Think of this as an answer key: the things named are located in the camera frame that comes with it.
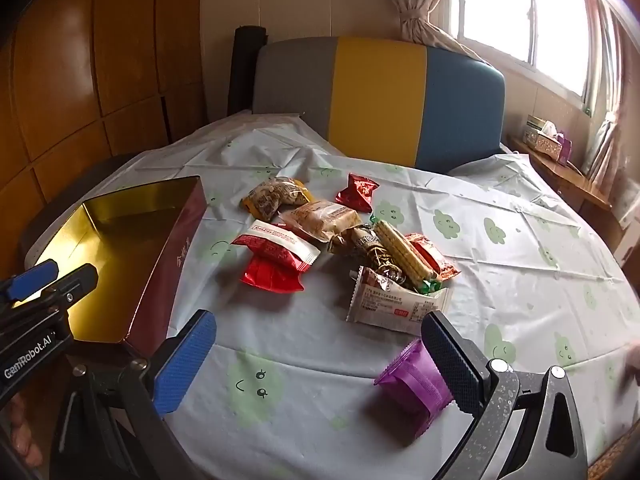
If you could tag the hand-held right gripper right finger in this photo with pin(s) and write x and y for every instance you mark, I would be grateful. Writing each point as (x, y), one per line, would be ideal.
(450, 360)

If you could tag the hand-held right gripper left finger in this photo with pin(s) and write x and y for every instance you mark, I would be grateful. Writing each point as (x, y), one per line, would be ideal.
(185, 365)

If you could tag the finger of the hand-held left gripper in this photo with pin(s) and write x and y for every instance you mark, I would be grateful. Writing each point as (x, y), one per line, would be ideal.
(70, 287)
(32, 277)

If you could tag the purple snack packet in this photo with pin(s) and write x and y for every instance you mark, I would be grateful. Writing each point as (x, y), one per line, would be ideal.
(410, 382)

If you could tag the gold tin box maroon outside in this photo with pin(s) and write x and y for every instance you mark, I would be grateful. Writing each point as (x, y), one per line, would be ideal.
(115, 240)

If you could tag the white packet with red label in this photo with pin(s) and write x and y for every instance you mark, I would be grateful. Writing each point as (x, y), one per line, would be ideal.
(395, 307)

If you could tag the yellow wafer stick packet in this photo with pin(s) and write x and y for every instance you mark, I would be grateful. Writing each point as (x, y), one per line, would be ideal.
(400, 252)

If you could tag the shiny red snack packet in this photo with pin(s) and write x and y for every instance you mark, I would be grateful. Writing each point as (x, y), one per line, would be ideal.
(272, 278)

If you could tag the brown and beige sesame packet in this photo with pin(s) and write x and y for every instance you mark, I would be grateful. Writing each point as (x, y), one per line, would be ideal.
(357, 241)

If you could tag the yellow-brown nut packet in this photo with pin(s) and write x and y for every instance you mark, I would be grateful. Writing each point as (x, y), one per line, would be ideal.
(272, 197)

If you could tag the clear brown pastry packet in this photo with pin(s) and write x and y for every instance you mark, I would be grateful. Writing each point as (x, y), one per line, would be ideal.
(320, 220)

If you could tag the person's left hand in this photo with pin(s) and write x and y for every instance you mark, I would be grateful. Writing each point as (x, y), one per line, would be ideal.
(22, 440)

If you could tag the red-orange snack packet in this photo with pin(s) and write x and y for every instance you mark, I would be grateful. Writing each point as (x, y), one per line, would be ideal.
(436, 258)

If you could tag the white cloud-print tablecloth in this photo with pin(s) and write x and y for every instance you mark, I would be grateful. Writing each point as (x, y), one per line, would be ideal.
(310, 355)

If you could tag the white packet with red stripe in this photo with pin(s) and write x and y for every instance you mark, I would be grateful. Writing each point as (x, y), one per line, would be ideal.
(272, 245)

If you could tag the small red candy packet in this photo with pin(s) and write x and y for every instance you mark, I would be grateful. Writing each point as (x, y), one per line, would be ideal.
(356, 191)

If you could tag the wooden side table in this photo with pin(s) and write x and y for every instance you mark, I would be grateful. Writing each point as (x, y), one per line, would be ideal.
(575, 185)

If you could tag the wooden cabinet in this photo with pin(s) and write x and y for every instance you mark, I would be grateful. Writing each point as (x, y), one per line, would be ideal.
(75, 60)

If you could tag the small purple packet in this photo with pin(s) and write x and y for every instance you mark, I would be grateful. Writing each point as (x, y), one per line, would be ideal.
(563, 149)

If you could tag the patterned tissue box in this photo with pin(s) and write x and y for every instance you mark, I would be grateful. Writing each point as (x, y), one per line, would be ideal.
(540, 137)

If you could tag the window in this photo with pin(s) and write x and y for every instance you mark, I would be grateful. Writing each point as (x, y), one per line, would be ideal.
(500, 5)

